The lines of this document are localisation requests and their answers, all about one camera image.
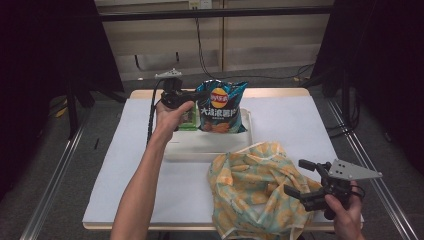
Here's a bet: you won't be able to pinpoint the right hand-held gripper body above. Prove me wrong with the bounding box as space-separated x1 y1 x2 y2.
299 158 384 212

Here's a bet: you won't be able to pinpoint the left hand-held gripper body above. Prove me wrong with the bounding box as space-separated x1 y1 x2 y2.
154 68 193 109

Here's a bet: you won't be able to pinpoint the blue chip bag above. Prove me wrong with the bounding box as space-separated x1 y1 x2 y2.
194 79 249 134

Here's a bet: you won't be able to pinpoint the green snack packet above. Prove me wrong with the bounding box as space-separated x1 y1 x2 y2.
178 106 200 132

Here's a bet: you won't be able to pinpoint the orange-print teal fabric bag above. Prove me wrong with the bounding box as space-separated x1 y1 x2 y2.
207 141 323 240

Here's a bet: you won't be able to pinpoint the white plastic tray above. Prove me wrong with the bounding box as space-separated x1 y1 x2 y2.
163 107 254 163

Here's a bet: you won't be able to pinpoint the person's left hand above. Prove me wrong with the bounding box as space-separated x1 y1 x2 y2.
151 100 196 144

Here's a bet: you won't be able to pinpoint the person's right hand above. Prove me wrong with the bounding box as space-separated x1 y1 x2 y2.
324 181 364 233

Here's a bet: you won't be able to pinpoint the black horizontal bar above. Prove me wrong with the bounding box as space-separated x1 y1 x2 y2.
98 5 334 23

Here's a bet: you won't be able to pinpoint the white table mat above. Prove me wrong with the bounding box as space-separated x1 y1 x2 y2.
82 96 341 224

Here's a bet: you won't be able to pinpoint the black metal stand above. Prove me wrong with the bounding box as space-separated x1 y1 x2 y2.
64 78 128 139

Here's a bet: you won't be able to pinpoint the yellow floor object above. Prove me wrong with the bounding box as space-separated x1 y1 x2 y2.
54 99 69 118

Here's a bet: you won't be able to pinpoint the black curtain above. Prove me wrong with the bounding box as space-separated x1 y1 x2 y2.
0 0 125 201
309 0 424 174

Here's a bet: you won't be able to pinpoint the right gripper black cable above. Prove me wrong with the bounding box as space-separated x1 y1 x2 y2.
349 184 366 202

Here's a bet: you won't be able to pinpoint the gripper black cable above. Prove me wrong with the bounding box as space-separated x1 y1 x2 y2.
146 78 168 146
349 184 366 202

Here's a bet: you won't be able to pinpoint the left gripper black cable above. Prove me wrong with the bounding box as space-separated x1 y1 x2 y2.
146 78 168 146

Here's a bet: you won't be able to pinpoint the black wall cable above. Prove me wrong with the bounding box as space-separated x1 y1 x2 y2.
194 18 316 88

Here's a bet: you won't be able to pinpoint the metal floor rail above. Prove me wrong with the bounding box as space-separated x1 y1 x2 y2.
19 123 86 240
326 99 419 240

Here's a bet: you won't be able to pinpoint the black floor cables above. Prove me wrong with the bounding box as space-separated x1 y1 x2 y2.
326 93 362 139

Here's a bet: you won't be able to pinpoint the white wall socket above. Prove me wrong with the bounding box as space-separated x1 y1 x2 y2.
188 0 213 10

